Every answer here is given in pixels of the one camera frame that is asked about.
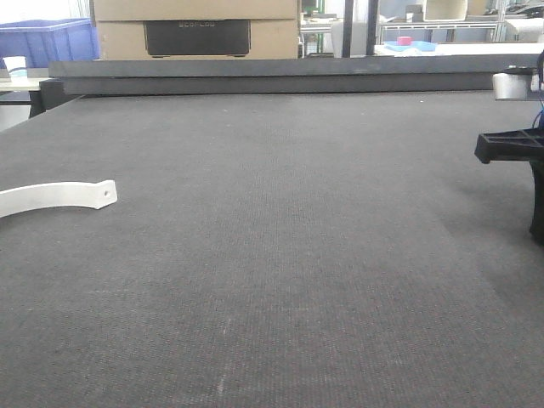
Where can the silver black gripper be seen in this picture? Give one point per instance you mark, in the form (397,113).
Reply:
(523,145)

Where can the blue plastic bin background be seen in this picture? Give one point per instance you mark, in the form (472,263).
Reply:
(44,41)

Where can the white curved pipe clamp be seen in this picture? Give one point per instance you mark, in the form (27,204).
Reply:
(60,194)

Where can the light blue tray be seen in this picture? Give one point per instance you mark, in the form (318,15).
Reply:
(414,45)

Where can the pink block on tray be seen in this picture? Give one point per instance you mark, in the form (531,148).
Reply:
(404,41)

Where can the large cardboard box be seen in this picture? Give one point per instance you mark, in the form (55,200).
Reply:
(197,30)

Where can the white paper cup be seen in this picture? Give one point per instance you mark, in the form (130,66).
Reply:
(17,69)

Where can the dark grey table back rail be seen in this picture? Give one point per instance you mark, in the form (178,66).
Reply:
(370,74)

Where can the black vertical post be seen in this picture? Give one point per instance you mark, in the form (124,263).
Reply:
(348,19)

